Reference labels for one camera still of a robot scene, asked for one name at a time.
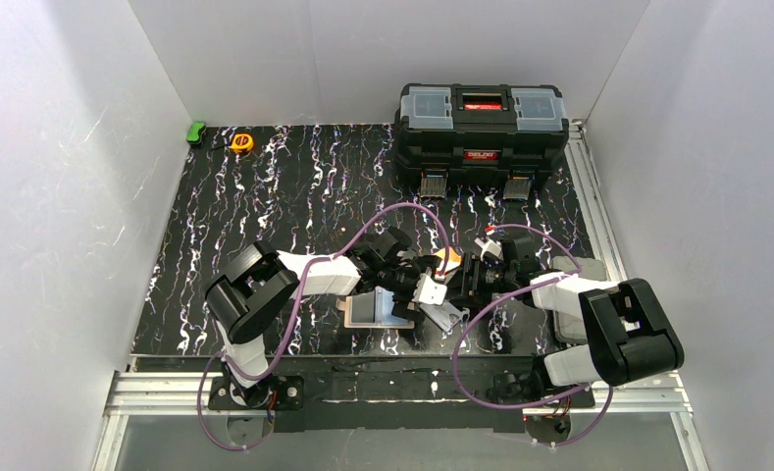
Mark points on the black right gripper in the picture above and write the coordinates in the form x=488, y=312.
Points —
x=468, y=284

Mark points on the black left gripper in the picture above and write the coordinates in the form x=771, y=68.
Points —
x=410, y=282

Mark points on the white card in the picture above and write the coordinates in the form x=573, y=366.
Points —
x=445, y=316

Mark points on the black VIP card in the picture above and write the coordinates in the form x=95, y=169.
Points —
x=361, y=308

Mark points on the beige card holder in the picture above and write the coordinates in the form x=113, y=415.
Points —
x=384, y=318

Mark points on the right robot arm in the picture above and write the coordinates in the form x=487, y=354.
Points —
x=624, y=334

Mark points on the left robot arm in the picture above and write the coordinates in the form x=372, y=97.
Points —
x=248, y=296

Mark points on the orange card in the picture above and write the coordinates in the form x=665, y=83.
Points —
x=450, y=262

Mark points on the silver toolbox latch left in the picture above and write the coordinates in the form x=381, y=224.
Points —
x=433, y=184

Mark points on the silver toolbox latch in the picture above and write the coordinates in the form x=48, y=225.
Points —
x=518, y=187
x=433, y=184

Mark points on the grey pad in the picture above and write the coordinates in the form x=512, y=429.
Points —
x=569, y=325

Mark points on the silver toolbox latch right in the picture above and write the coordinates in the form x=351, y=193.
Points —
x=518, y=187

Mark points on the black plastic toolbox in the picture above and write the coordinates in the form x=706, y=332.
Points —
x=480, y=134

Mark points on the yellow tape measure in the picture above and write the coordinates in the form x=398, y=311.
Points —
x=242, y=143

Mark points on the green plastic object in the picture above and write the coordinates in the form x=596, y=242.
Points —
x=196, y=134

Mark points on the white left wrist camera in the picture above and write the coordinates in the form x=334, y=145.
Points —
x=429, y=291

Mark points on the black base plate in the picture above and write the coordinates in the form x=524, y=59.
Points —
x=312, y=393

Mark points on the aluminium frame rail right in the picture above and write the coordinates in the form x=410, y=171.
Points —
x=580, y=163

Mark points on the aluminium frame rail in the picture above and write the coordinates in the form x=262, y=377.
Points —
x=580, y=163
x=175, y=393

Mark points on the aluminium frame rail front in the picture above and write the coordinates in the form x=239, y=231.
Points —
x=175, y=393

